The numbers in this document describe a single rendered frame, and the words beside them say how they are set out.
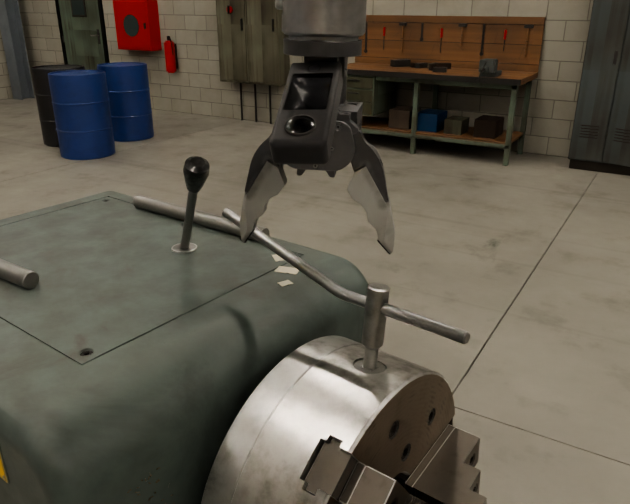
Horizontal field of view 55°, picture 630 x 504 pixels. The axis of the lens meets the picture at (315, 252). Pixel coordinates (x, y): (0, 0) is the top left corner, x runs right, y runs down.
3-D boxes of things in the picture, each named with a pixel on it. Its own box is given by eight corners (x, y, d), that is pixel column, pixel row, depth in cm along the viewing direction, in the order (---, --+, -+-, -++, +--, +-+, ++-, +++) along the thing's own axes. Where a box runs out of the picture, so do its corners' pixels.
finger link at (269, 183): (256, 227, 66) (306, 163, 63) (242, 246, 61) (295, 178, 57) (233, 209, 66) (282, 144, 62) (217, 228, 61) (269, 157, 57)
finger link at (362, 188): (416, 222, 63) (368, 149, 61) (416, 242, 58) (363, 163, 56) (391, 236, 64) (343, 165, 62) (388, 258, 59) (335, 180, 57)
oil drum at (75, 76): (48, 156, 668) (34, 73, 634) (92, 145, 715) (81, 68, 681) (84, 162, 640) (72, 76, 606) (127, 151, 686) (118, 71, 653)
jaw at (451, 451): (379, 466, 66) (430, 403, 74) (380, 498, 68) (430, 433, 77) (475, 514, 60) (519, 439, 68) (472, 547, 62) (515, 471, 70)
